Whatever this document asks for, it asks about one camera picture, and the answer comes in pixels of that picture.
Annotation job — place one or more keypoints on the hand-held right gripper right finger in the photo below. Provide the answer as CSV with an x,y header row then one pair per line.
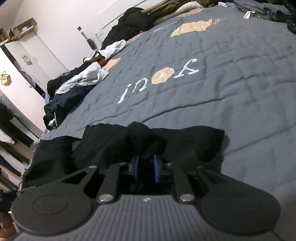
x,y
156,169

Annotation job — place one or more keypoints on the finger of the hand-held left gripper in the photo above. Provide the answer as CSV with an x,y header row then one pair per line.
x,y
17,192

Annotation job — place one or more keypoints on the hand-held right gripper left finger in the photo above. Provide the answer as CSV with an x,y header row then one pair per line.
x,y
136,169

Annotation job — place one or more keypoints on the black t-shirt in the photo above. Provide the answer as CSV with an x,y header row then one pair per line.
x,y
189,143

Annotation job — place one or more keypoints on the person's left hand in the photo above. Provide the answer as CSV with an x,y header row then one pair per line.
x,y
7,226

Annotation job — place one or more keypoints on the navy garment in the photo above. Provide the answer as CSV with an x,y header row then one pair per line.
x,y
64,104

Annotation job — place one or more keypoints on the grey quilted blanket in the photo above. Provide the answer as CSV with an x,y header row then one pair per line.
x,y
231,92

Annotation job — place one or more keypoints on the black crumpled garment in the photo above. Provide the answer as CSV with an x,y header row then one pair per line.
x,y
67,78

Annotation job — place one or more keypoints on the reddish brown cloth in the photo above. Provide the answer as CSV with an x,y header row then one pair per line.
x,y
99,60

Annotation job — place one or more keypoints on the white wardrobe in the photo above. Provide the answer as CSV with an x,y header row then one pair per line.
x,y
30,76

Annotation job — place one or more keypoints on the white sweatshirt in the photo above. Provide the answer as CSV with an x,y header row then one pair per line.
x,y
113,48

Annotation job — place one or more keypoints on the cartoon wardrobe sticker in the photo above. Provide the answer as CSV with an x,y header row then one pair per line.
x,y
26,60

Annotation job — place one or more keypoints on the black hairbrush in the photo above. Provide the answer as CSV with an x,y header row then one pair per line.
x,y
90,41

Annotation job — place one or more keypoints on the black puffer jacket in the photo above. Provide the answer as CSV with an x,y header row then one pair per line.
x,y
129,25

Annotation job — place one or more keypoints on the brown folded blanket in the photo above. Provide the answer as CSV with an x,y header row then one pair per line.
x,y
185,9

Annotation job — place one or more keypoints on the olive folded blanket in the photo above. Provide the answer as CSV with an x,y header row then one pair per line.
x,y
166,7

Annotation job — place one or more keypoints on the cardboard box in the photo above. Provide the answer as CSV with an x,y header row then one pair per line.
x,y
23,29

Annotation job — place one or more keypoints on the grey folded pants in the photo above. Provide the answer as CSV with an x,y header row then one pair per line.
x,y
261,9

